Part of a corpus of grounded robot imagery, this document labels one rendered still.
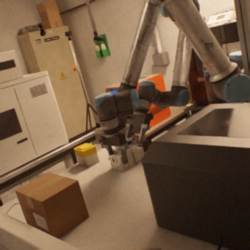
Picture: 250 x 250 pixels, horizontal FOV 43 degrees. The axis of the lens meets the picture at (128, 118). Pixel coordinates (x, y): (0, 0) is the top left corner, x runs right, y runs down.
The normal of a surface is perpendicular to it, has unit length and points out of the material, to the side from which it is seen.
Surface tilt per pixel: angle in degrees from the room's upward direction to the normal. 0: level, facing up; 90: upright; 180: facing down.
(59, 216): 90
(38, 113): 90
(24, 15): 90
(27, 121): 90
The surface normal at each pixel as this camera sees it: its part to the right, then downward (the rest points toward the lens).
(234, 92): 0.15, 0.29
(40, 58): 0.71, 0.00
